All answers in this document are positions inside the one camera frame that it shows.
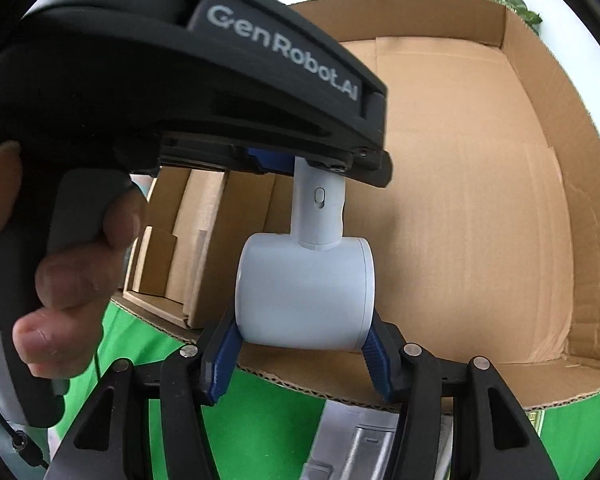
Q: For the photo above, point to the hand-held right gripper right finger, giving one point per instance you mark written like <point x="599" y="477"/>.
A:
<point x="380" y="360"/>

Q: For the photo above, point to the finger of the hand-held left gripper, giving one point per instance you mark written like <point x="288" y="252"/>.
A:
<point x="370" y="167"/>
<point x="270" y="160"/>

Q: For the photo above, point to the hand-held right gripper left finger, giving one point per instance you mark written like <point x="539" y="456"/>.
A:
<point x="222" y="360"/>

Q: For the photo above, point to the large cardboard box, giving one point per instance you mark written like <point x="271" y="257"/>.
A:
<point x="455" y="210"/>

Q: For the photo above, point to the white handheld device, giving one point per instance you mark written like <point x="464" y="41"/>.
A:
<point x="305" y="290"/>

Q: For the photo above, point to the person's left hand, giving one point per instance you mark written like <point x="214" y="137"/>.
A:
<point x="75" y="280"/>

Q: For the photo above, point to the green tablecloth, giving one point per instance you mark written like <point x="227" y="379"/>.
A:
<point x="270" y="425"/>

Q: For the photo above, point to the green and gold box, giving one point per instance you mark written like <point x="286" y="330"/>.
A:
<point x="537" y="420"/>

